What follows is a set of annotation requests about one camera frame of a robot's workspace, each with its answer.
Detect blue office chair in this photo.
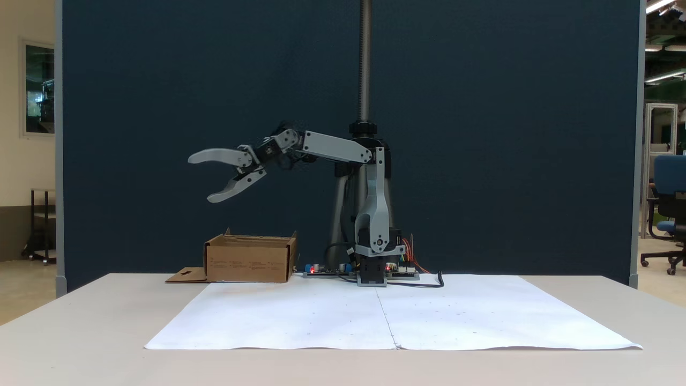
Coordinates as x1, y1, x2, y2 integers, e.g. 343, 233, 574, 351
640, 154, 686, 276

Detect black cable with white plug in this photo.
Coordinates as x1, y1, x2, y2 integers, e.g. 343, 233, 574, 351
386, 271, 445, 289

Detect framed wall window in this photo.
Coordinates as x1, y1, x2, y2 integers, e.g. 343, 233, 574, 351
20, 38, 56, 138

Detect brown cardboard box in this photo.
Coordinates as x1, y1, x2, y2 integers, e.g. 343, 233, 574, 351
165, 228, 299, 284

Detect blue circuit board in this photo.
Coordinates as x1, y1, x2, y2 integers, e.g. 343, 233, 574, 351
303, 262, 359, 279

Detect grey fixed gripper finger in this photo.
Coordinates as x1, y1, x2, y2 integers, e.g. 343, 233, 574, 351
188, 148, 253, 167

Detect white paper sheet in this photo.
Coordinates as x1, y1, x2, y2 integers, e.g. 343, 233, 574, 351
144, 274, 643, 351

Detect coloured jumper wires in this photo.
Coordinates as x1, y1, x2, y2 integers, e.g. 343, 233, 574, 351
401, 233, 430, 274

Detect black wheeled cart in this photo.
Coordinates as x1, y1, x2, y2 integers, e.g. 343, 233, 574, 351
21, 188, 57, 265

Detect dark blue partition panel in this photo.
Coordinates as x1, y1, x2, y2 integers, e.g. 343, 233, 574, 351
55, 0, 647, 299

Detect metal frame cabinet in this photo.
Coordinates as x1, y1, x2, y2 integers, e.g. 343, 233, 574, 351
643, 102, 679, 240

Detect black tripod with metal pole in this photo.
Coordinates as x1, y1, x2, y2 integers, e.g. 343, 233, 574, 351
328, 0, 395, 266

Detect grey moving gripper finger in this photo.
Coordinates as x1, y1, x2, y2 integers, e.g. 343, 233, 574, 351
207, 167, 267, 204

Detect circuit board with coloured wires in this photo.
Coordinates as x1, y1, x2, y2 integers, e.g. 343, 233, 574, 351
386, 262, 421, 281

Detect black shoulder cable bundle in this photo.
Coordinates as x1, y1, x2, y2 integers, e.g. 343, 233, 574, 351
324, 242, 357, 275

